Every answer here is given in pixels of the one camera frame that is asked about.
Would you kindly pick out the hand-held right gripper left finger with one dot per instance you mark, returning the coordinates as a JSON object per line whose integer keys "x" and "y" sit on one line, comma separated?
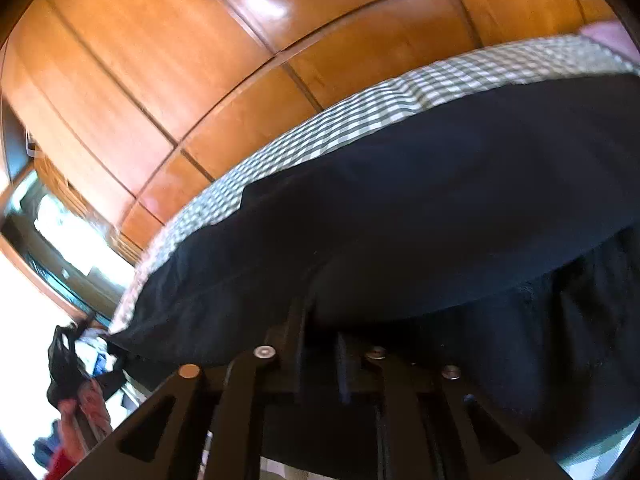
{"x": 295, "y": 350}

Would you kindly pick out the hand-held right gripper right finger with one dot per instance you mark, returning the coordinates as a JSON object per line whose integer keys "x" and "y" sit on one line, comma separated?
{"x": 344, "y": 370}

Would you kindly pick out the black pants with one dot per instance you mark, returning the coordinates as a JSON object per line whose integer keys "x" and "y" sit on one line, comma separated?
{"x": 400, "y": 200}

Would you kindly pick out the pink cloth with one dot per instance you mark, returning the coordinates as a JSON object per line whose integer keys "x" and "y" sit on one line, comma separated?
{"x": 92, "y": 410}

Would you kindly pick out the dark cloth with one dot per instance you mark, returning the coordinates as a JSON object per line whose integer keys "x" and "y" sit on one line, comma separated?
{"x": 65, "y": 365}

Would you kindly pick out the green checked bedspread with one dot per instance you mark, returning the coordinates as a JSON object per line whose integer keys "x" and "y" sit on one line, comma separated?
{"x": 350, "y": 110}

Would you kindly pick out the red cloth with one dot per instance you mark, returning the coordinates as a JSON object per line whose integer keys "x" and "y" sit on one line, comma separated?
{"x": 60, "y": 465}

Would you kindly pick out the window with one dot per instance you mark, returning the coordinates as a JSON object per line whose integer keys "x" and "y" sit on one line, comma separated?
{"x": 55, "y": 230}

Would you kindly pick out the wooden wardrobe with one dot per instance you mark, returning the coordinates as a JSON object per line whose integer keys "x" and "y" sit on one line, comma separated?
{"x": 200, "y": 60}

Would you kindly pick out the purple pillow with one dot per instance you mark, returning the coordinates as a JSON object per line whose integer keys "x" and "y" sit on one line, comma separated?
{"x": 612, "y": 37}

